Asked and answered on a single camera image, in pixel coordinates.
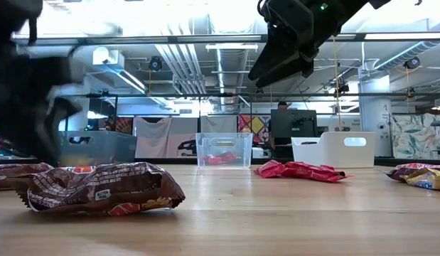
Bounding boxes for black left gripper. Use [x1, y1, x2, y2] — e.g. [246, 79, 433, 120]
[0, 42, 84, 167]

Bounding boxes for silver ceiling duct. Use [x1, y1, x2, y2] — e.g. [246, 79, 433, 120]
[215, 48, 249, 113]

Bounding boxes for white spiral duct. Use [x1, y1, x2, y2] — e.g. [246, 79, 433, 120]
[374, 41, 440, 72]

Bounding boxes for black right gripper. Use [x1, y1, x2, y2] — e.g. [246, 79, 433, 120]
[247, 0, 350, 89]

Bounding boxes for clear plastic bin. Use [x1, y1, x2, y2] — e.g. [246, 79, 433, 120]
[195, 132, 254, 169]

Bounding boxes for thick black overhead beam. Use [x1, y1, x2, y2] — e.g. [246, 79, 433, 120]
[11, 32, 440, 46]

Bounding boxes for orange patterned quilt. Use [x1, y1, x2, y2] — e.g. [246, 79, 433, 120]
[98, 116, 134, 135]

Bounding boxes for white room pillar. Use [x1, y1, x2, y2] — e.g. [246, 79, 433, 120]
[359, 76, 393, 157]

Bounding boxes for dark smoky plastic bin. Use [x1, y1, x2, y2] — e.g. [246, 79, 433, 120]
[58, 130, 138, 167]

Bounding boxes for black aluminium table frame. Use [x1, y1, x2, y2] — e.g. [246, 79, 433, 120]
[0, 156, 440, 167]

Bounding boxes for white plastic bin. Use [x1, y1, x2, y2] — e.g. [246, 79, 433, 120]
[291, 131, 377, 169]

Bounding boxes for red KitKat candy bar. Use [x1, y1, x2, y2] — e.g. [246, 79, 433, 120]
[286, 161, 336, 174]
[294, 166, 352, 183]
[254, 159, 290, 179]
[219, 151, 241, 164]
[203, 153, 226, 166]

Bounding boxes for white hanging cloth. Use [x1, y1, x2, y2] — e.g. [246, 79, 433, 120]
[133, 117, 173, 159]

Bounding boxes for small yellow candy bar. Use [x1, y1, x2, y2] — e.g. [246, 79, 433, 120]
[405, 167, 440, 191]

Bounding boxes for colourful patchwork quilt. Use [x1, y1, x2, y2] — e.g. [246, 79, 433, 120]
[237, 114, 272, 145]

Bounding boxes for black ceiling camera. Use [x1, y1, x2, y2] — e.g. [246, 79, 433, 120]
[148, 55, 163, 72]
[404, 56, 422, 70]

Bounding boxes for black computer monitor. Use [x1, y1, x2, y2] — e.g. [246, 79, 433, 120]
[270, 109, 318, 147]

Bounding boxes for floral print curtain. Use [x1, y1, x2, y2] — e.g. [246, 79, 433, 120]
[392, 113, 440, 160]

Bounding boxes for grey hanging cloth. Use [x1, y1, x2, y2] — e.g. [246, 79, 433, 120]
[200, 115, 238, 134]

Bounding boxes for thin black horizontal bar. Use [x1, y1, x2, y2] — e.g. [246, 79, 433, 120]
[59, 92, 440, 99]

